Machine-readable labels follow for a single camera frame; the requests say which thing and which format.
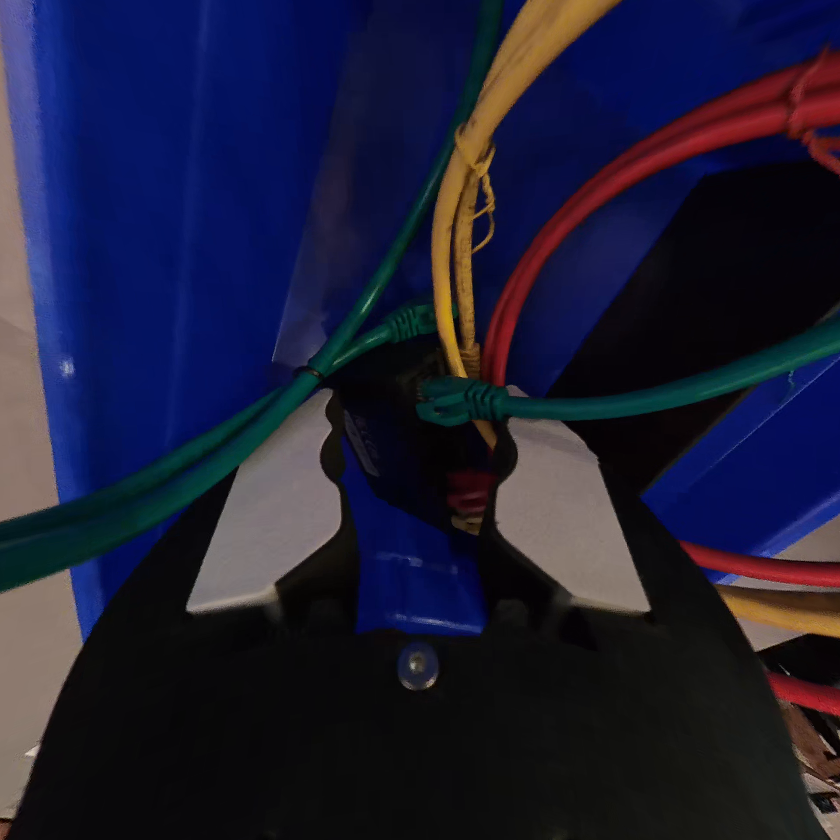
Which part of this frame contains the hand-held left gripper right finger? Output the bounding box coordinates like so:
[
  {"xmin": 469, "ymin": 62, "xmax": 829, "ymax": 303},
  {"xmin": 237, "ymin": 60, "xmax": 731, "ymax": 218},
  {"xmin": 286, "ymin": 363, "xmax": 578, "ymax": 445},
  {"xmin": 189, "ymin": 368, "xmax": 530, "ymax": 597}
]
[{"xmin": 478, "ymin": 386, "xmax": 652, "ymax": 616}]

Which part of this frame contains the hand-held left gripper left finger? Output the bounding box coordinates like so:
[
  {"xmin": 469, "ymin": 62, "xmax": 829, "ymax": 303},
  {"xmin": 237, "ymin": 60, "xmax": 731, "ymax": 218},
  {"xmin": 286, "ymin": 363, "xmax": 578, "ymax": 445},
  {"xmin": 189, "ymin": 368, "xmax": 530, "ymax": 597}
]
[{"xmin": 185, "ymin": 387, "xmax": 360, "ymax": 616}]

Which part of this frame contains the green ethernet cable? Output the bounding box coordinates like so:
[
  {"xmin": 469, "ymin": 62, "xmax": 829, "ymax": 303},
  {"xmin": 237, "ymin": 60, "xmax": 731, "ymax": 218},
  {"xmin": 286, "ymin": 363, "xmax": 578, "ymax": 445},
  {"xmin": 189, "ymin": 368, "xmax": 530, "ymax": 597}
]
[{"xmin": 0, "ymin": 0, "xmax": 840, "ymax": 592}]

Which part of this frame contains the black network switch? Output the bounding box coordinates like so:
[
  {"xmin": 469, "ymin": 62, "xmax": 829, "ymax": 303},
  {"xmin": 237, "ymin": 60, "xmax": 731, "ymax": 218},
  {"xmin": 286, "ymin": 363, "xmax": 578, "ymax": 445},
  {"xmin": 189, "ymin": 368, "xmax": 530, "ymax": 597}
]
[{"xmin": 327, "ymin": 341, "xmax": 503, "ymax": 534}]

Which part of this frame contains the red ethernet cable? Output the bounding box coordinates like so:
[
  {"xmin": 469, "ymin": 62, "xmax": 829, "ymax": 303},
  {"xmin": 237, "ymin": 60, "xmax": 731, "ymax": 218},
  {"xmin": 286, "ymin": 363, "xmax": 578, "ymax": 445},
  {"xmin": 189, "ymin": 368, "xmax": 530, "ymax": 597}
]
[{"xmin": 446, "ymin": 49, "xmax": 840, "ymax": 718}]

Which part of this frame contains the yellow twist tie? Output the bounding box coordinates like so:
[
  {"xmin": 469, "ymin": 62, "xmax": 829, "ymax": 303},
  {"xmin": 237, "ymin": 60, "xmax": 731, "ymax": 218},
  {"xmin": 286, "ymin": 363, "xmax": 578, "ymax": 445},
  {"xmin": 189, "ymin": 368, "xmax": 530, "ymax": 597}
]
[{"xmin": 455, "ymin": 123, "xmax": 497, "ymax": 258}]

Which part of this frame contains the blue divided plastic bin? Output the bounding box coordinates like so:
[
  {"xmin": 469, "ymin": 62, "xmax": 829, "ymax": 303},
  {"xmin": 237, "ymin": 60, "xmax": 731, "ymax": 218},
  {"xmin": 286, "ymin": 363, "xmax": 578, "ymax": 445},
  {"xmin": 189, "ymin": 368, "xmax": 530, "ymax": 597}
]
[{"xmin": 10, "ymin": 0, "xmax": 840, "ymax": 639}]

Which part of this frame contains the yellow ethernet cable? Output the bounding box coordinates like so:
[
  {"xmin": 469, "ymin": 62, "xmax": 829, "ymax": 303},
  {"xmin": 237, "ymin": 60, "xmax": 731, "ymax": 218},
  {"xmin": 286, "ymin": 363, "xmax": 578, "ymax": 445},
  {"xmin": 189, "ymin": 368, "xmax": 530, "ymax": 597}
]
[{"xmin": 430, "ymin": 0, "xmax": 840, "ymax": 639}]

